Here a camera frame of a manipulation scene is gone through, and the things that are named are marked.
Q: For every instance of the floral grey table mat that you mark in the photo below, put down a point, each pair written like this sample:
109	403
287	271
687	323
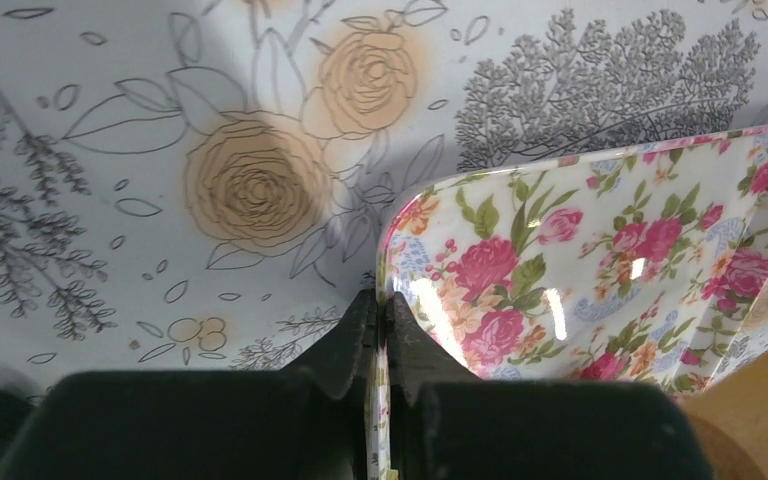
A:
204	184

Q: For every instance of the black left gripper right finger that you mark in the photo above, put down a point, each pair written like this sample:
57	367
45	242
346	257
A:
448	423

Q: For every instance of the wooden dough roller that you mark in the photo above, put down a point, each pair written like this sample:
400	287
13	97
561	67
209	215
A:
730	420

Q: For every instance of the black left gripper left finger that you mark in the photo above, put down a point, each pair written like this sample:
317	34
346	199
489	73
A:
302	421

